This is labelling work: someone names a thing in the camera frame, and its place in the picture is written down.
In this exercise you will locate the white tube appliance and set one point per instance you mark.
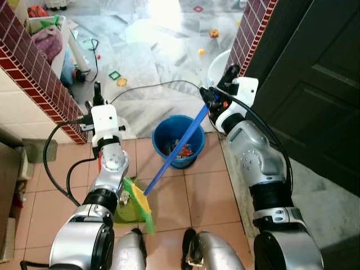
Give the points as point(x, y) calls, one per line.
point(77, 56)

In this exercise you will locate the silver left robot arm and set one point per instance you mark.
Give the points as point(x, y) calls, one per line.
point(107, 163)

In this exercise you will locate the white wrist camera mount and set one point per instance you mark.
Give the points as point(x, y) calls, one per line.
point(244, 90)
point(104, 121)

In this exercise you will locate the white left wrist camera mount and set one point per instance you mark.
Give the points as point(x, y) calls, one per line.
point(104, 121)

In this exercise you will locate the white plastic basin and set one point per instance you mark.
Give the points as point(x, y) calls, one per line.
point(216, 67)

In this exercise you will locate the silver right robot leg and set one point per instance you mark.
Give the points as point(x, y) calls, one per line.
point(216, 253)

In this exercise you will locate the silver left robot leg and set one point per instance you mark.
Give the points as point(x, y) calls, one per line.
point(128, 250)

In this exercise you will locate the small yellow toy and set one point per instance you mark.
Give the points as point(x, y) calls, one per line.
point(201, 52)

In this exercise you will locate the white storage box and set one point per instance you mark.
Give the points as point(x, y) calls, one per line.
point(59, 48)

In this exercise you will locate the rubbish in bucket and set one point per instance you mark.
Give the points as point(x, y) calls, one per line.
point(183, 149)

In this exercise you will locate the dark wooden door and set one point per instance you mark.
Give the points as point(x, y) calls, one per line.
point(315, 79)

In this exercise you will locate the red bag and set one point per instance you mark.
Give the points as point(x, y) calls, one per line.
point(37, 11)

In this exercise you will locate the green dustpan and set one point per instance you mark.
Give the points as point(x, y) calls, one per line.
point(128, 209)

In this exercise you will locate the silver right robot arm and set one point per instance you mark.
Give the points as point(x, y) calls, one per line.
point(256, 152)

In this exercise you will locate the green square toy frame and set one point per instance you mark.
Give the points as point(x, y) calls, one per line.
point(111, 75)

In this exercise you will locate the brown cardboard box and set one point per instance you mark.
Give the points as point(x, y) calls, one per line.
point(11, 197)

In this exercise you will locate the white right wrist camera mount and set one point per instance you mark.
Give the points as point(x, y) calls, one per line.
point(244, 90)

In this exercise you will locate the orange toy block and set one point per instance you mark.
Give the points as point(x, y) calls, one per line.
point(214, 34)

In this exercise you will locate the silver robot leg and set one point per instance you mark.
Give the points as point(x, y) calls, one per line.
point(216, 253)
point(128, 250)

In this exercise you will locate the red diamond toy frame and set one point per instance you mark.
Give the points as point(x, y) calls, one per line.
point(195, 9)

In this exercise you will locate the yellow flat toy piece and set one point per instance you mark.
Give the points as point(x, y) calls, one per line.
point(122, 82)

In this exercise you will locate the grey floor mat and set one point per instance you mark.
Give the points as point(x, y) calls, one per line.
point(39, 151)

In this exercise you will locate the blue plastic bucket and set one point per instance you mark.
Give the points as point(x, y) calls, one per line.
point(163, 135)

